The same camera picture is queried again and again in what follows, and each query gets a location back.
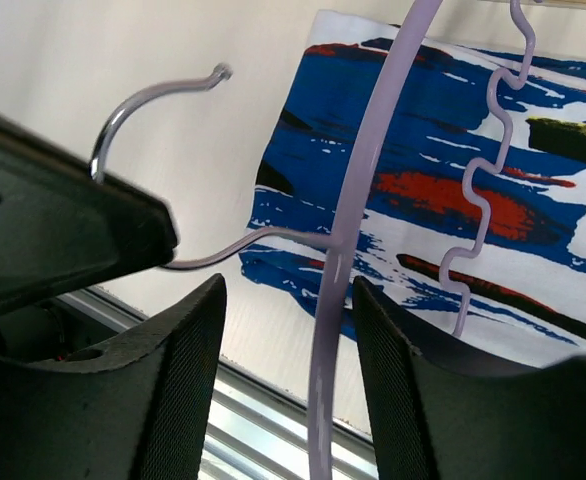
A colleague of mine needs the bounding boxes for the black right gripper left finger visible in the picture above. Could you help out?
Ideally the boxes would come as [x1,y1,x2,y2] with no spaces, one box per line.
[0,274,227,479]

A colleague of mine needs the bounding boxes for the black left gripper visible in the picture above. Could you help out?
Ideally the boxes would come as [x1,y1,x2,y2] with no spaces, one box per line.
[0,115,178,315]

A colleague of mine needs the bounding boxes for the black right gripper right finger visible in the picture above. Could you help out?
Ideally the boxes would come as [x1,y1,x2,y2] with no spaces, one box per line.
[353,277,586,479]

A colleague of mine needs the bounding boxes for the lilac plastic hanger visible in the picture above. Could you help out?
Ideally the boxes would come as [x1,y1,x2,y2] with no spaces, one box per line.
[88,0,544,480]

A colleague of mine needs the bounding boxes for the blue white red patterned trousers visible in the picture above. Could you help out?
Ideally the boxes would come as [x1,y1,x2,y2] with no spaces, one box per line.
[248,10,586,356]

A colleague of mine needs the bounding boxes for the wooden clothes rack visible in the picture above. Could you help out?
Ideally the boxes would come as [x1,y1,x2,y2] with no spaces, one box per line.
[522,0,586,10]

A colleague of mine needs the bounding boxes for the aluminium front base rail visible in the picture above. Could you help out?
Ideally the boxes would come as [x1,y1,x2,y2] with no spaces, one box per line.
[57,287,378,479]

